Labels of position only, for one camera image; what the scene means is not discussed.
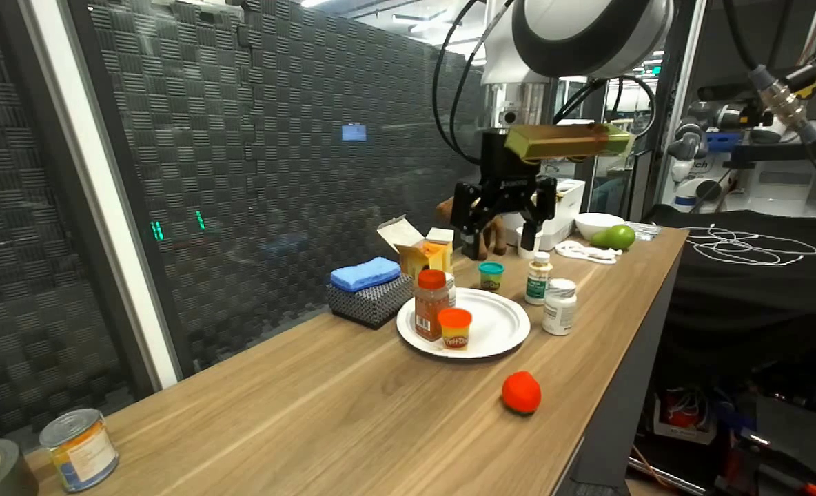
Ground black side table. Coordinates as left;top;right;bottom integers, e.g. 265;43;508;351
651;203;816;370

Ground brown spice bottle orange lid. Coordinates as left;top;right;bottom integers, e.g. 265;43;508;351
410;268;457;341

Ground yellow putty tub orange lid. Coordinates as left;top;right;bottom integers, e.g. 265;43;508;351
436;305;474;351

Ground white paper plate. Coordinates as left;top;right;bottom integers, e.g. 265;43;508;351
395;286;535;360

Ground green apple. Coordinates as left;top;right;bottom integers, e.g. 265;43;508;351
586;224;640;253

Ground labelled tin can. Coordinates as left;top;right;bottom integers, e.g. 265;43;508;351
39;406;124;492

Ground white cable coil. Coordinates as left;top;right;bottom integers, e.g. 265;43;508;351
687;220;816;271

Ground white bowl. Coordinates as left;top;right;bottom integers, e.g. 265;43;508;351
572;209;626;246

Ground white cord bundle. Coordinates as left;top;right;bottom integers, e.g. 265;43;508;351
554;239;622;268

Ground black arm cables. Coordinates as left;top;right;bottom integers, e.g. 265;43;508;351
430;0;659;167

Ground yellow cardboard box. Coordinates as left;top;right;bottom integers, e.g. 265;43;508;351
374;214;457;284

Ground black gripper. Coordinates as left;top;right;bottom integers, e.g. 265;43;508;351
450;126;560;262

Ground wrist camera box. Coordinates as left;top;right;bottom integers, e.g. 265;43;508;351
501;120;634;166

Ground stained white bottle green label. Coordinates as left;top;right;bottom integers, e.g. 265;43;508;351
523;250;554;305

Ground orange ball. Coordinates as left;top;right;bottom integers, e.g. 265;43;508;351
499;370;546;419

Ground white bottle blue label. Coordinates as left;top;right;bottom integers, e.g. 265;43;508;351
541;275;582;338

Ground cable with metal connector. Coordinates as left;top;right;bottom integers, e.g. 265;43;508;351
720;0;816;224

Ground green putty tub teal lid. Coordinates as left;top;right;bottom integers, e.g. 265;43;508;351
476;260;508;293

